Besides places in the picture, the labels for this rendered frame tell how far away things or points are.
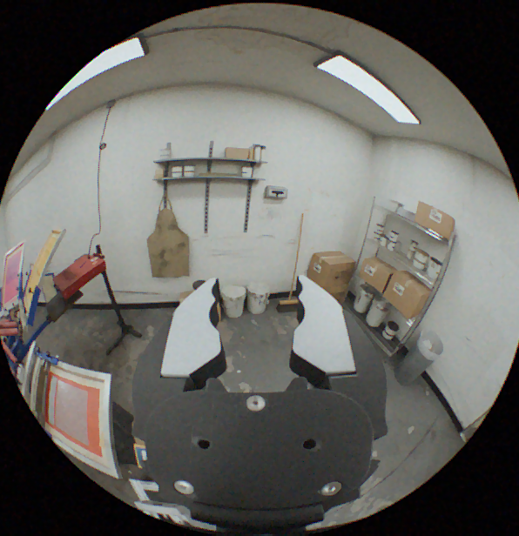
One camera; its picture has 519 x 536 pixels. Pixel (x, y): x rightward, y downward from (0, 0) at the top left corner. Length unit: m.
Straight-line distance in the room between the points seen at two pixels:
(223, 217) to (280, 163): 0.95
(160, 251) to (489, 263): 3.91
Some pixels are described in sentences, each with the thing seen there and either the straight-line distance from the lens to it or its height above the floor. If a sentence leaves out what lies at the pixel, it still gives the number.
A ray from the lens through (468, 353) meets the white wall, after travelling 2.79.
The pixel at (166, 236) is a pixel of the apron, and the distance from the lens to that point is 2.21.
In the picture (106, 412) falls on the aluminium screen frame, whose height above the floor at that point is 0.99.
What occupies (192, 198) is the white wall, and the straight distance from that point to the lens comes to 2.14.
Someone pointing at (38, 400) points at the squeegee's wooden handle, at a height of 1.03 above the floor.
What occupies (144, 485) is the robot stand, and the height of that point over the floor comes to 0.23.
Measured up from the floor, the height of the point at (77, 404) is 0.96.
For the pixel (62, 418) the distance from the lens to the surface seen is 1.22.
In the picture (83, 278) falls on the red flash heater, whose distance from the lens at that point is 1.75.
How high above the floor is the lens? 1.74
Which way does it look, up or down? 28 degrees down
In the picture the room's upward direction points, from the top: 7 degrees clockwise
